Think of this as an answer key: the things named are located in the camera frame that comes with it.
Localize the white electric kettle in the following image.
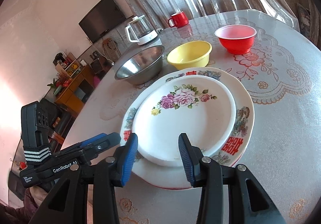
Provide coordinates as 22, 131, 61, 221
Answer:
125, 15, 159, 46

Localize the large purple floral plate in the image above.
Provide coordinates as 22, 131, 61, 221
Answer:
135, 164, 242, 190

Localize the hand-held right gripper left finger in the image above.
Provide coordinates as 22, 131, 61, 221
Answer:
29, 133, 138, 224

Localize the small wooden shelf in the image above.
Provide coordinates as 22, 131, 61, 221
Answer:
53, 53, 87, 77

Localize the patterned cloth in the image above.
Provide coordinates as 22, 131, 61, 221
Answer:
297, 3, 315, 37

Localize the red mug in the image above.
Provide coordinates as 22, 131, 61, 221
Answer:
168, 12, 189, 28

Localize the yellow plastic bowl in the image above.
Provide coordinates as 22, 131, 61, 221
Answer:
167, 41, 212, 70

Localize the white plate with red print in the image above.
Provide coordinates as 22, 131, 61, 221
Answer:
120, 68, 255, 189

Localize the black armchair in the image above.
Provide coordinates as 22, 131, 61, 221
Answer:
40, 98, 76, 144

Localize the stainless steel bowl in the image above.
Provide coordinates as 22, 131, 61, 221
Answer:
115, 45, 165, 85

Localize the green potted plant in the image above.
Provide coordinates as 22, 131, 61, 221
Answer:
48, 78, 62, 91

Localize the black wall television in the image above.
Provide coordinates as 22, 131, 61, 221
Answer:
78, 0, 126, 44

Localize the person's left hand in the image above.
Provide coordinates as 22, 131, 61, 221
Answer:
26, 185, 51, 212

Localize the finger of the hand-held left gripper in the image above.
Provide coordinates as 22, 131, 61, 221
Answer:
82, 132, 122, 164
54, 133, 108, 155

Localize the wooden folding chair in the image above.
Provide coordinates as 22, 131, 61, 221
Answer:
102, 38, 119, 60

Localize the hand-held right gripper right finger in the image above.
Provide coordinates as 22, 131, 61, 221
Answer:
178, 133, 286, 224

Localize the wooden cabinet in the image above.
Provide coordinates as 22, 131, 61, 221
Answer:
54, 64, 96, 114

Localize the small black television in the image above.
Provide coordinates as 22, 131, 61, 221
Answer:
90, 59, 104, 74

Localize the red plastic bowl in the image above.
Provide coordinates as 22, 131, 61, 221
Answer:
214, 25, 257, 55

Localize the small rose print plate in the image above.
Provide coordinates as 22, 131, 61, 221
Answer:
132, 77, 237, 167

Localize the person's left forearm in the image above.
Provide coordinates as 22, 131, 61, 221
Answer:
0, 190, 36, 224

